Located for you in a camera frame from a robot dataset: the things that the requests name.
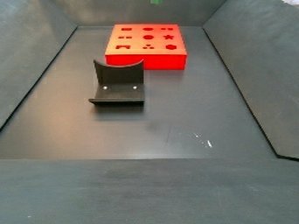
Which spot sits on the green star peg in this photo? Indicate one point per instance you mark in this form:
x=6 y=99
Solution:
x=156 y=1

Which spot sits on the black curved holder stand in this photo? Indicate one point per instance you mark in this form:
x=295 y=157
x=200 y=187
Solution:
x=120 y=83

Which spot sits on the red shape sorter block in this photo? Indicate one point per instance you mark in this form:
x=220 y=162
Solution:
x=154 y=43

